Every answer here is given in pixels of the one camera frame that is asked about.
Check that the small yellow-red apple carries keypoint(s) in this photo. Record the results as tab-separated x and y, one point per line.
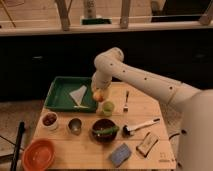
97	96

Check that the white paper piece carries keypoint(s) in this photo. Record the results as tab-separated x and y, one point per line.
77	95

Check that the metal fork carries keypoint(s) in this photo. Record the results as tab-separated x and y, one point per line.
125	107

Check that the green plastic tray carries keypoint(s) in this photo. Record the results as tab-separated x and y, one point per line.
58	98

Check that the orange plastic bowl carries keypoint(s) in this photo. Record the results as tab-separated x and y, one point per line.
38	155

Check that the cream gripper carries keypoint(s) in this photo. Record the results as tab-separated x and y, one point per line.
104	92

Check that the green vegetable in bowl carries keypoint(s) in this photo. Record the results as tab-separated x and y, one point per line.
107	130

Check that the metal cup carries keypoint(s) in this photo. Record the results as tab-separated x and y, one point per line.
74	126

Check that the green base object on shelf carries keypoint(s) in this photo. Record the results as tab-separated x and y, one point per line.
96	21

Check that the white bowl with red food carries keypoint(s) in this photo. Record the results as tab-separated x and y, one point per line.
50	121

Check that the blue sponge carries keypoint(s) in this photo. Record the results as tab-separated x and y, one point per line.
119	155

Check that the light green cup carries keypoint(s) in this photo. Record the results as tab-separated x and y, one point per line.
107	108

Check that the dark brown bowl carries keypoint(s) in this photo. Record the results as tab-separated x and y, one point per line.
103	124

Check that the brown wooden block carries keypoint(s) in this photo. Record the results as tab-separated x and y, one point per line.
147	144

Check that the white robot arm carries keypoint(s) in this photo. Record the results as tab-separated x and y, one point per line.
195	150

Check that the black pole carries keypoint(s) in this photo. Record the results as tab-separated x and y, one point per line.
15	157

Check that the black white dish brush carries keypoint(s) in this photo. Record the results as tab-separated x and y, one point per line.
130	129

